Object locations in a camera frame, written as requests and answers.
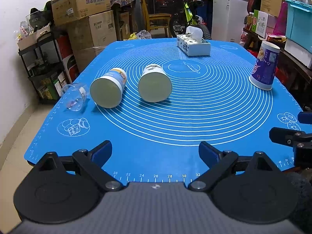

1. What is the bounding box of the white grey-print paper cup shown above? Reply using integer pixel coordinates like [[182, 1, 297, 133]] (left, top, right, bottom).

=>
[[138, 64, 172, 103]]

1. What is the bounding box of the tall purple paper cup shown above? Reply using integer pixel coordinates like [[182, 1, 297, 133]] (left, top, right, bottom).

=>
[[249, 41, 280, 91]]

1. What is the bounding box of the clear plastic cup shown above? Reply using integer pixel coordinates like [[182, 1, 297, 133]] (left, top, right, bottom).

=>
[[61, 82, 89, 112]]

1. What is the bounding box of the white blue yellow paper cup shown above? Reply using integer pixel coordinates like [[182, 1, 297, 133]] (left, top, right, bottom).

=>
[[90, 68, 128, 108]]

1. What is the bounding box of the dark wooden side table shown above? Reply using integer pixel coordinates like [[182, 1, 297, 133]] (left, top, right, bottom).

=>
[[243, 28, 311, 112]]

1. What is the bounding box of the blue silicone baking mat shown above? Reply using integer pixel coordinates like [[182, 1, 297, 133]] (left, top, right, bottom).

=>
[[24, 39, 311, 183]]

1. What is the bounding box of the teal plastic storage bin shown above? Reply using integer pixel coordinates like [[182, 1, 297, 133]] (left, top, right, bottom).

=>
[[285, 0, 312, 53]]

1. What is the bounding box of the white green product box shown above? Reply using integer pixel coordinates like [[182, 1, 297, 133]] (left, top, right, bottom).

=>
[[251, 10, 269, 38]]

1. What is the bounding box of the black metal shelf rack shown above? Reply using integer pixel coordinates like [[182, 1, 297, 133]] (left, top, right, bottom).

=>
[[18, 30, 79, 104]]

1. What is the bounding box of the white patterned tissue box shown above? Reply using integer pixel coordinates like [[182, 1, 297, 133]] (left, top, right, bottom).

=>
[[177, 26, 211, 57]]

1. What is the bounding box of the middle cardboard box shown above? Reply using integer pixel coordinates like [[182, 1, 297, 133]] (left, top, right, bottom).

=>
[[67, 10, 117, 51]]

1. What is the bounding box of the wooden chair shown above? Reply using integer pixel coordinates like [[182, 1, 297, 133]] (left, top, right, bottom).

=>
[[140, 0, 172, 37]]

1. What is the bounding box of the black green bicycle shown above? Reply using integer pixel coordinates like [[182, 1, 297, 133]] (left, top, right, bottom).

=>
[[165, 0, 212, 40]]

